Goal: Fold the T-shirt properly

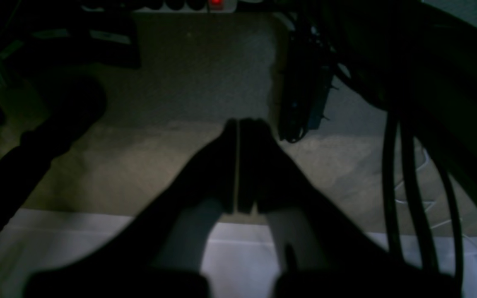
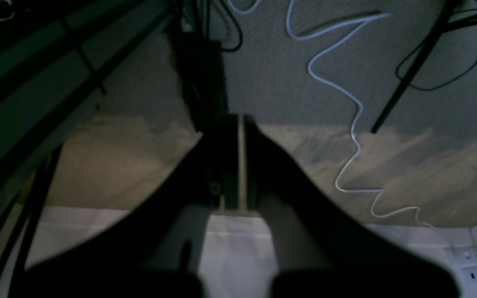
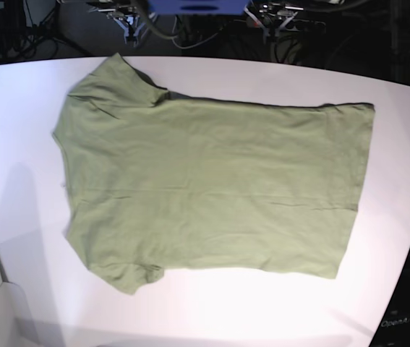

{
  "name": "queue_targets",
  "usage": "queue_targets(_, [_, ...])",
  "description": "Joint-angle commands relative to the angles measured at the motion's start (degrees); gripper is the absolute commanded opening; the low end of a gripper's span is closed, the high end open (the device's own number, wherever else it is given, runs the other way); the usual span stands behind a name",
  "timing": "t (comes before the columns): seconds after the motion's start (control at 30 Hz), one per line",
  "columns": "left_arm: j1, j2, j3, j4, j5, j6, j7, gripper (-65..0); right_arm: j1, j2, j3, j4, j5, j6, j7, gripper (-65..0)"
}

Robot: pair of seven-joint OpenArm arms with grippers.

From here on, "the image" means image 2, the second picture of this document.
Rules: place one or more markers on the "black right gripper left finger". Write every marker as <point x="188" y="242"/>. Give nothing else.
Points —
<point x="155" y="251"/>

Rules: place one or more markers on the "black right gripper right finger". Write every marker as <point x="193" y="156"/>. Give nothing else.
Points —
<point x="322" y="252"/>

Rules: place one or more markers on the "black table leg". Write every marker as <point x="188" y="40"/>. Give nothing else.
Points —
<point x="428" y="44"/>

